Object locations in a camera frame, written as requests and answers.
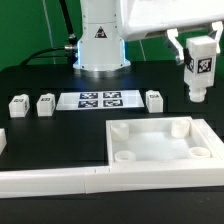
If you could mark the white obstacle wall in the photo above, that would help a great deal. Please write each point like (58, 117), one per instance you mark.
(3, 140)
(211, 136)
(48, 182)

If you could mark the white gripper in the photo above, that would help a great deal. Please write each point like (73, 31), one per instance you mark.
(140, 19)

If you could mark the white square tabletop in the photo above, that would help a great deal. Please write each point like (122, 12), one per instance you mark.
(157, 139)

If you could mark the white obstacle front wall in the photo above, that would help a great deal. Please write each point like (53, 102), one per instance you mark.
(48, 182)

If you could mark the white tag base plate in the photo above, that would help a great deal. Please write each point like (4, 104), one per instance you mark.
(99, 100)

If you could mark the white obstacle right wall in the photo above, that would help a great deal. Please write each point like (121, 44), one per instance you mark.
(211, 136)

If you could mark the white obstacle left wall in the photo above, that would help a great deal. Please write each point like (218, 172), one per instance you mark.
(3, 140)

